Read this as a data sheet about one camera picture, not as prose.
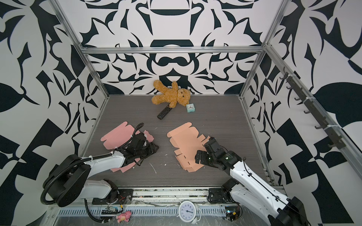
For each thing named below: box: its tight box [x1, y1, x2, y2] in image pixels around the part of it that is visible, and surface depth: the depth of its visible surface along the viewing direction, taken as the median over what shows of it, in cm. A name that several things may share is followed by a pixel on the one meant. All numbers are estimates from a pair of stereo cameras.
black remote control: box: [156, 102, 173, 121], surface depth 110 cm
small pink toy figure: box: [115, 210, 132, 224], surface depth 69 cm
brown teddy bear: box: [151, 79, 191, 109], surface depth 113 cm
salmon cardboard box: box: [166, 121, 211, 173], surface depth 98 cm
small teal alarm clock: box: [186, 103, 196, 113], surface depth 112 cm
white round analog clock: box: [176, 200, 202, 225], surface depth 70 cm
